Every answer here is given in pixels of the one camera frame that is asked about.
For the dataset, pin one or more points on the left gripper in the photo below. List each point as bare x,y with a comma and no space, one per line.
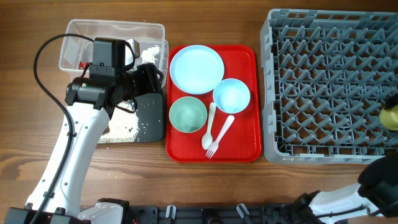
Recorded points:
150,81

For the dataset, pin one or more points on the white tissue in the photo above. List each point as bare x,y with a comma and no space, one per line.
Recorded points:
148,56

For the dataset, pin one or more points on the white rice pile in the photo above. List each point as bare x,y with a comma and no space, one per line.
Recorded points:
123,126

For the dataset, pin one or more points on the green bowl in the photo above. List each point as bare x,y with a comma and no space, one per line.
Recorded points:
188,114

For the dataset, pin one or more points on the red snack wrapper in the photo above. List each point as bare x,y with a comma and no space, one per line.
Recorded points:
83,65

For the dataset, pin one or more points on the light blue bowl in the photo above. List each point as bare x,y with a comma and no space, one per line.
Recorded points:
231,96

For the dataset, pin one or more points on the yellow plastic cup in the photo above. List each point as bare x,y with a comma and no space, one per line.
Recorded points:
389,118

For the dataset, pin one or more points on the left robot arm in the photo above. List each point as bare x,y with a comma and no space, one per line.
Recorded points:
90,103

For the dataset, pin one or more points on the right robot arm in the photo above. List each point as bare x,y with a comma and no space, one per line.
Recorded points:
374,194

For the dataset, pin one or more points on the grey dishwasher rack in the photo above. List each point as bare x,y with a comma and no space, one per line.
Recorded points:
327,77

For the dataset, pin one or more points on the black plastic tray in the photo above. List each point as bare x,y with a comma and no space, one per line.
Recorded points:
150,111

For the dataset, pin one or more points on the light blue plate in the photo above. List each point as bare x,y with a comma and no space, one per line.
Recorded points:
196,69

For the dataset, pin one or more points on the clear plastic bin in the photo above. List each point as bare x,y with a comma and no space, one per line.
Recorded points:
75,50

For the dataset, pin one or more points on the white plastic spoon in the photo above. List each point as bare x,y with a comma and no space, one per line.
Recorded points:
207,138

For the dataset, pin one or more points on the white plastic fork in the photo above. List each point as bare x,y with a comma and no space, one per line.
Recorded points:
215,144

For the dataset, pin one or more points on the red serving tray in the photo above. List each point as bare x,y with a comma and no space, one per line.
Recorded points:
242,142

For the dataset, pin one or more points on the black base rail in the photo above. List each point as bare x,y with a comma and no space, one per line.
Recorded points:
265,214

